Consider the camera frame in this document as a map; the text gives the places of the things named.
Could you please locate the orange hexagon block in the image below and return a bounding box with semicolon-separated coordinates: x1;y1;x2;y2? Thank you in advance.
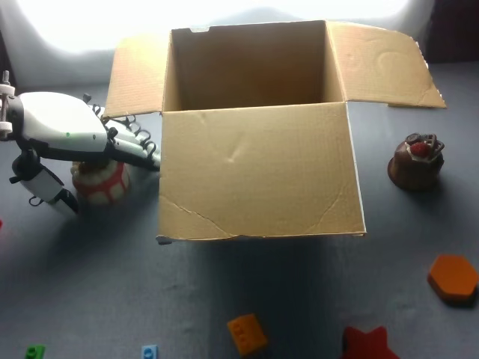
427;254;479;306

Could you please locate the cardboard box with flaps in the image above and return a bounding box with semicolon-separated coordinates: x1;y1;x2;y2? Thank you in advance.
103;19;448;246

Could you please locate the dark background panel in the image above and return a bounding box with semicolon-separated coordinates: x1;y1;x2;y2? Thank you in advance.
426;0;479;64
0;28;16;89

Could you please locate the orange toy brick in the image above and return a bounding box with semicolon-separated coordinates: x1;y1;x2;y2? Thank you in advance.
227;313;269;357

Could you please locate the white backdrop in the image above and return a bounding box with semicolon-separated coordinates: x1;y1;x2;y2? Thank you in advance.
0;0;435;89

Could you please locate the chocolate toy cake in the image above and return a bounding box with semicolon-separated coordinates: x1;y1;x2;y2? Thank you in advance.
387;132;446;191

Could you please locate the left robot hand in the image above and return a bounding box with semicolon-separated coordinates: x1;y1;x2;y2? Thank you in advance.
10;90;162;216

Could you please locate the pink strawberry toy cake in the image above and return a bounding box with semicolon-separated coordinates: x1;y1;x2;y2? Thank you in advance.
70;159;132;207

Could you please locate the grey table cloth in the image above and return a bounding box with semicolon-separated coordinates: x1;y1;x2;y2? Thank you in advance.
0;61;479;359

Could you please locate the red star block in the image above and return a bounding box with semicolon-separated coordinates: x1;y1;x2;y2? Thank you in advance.
341;325;401;359

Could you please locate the green toy brick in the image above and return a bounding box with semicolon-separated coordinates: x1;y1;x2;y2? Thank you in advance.
25;343;48;359

